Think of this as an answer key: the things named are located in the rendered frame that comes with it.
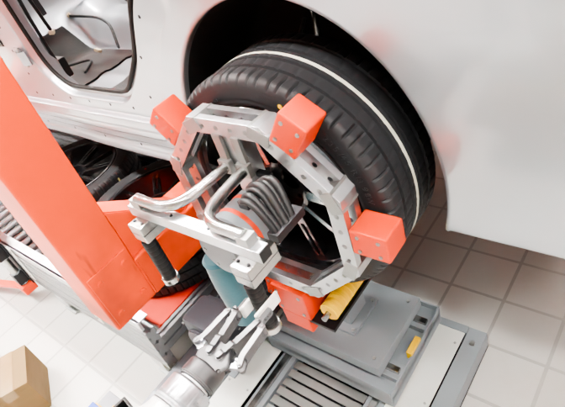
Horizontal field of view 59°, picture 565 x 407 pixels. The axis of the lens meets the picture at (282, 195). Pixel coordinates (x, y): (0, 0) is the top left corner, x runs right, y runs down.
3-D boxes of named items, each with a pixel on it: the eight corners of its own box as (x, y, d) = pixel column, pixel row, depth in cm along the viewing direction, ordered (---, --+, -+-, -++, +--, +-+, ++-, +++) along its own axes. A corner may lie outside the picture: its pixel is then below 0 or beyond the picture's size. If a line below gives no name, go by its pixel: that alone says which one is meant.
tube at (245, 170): (306, 187, 103) (293, 146, 97) (250, 251, 93) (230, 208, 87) (245, 173, 114) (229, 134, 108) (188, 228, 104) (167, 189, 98)
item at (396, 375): (441, 321, 173) (439, 303, 167) (394, 409, 154) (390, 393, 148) (324, 278, 203) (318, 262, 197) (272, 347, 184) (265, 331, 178)
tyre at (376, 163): (227, -8, 125) (237, 168, 176) (161, 34, 112) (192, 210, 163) (476, 95, 102) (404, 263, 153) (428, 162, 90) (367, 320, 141)
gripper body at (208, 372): (187, 385, 96) (217, 348, 101) (216, 405, 91) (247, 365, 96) (171, 364, 92) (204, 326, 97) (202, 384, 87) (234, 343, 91)
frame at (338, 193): (383, 300, 125) (340, 118, 93) (371, 320, 122) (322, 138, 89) (231, 245, 158) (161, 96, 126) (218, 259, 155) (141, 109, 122)
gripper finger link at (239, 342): (213, 354, 93) (216, 358, 92) (256, 314, 98) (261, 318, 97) (219, 365, 95) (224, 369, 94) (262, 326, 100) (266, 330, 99)
